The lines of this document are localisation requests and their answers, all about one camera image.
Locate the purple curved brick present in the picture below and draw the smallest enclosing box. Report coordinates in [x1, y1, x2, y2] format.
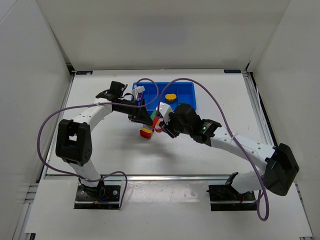
[137, 92, 144, 102]

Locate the yellow oval brick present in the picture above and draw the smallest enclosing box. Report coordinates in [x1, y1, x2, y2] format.
[165, 93, 177, 103]

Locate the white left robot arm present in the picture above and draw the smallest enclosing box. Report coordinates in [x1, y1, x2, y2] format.
[55, 81, 153, 198]

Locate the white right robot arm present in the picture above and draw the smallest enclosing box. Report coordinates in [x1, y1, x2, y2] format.
[159, 102, 300, 196]

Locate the green red sloped brick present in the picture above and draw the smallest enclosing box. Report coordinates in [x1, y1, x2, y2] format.
[150, 110, 162, 129]

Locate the red yellow purple brick stack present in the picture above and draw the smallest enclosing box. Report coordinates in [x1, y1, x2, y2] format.
[139, 124, 155, 139]

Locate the blue divided plastic bin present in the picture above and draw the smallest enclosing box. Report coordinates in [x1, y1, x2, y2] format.
[132, 81, 197, 115]

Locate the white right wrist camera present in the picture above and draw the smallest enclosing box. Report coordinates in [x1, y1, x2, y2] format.
[156, 102, 173, 124]

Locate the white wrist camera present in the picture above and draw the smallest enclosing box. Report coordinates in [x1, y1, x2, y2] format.
[156, 102, 173, 124]
[131, 86, 146, 95]

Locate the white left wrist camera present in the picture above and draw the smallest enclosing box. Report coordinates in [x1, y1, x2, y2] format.
[131, 86, 146, 95]

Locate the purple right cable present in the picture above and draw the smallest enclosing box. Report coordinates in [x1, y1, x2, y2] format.
[157, 77, 270, 222]

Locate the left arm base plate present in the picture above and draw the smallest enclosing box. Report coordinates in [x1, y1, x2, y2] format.
[73, 181, 128, 210]

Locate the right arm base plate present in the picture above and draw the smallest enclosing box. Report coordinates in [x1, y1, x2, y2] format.
[206, 172, 257, 212]

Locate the aluminium front rail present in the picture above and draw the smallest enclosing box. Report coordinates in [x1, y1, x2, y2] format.
[42, 174, 266, 182]

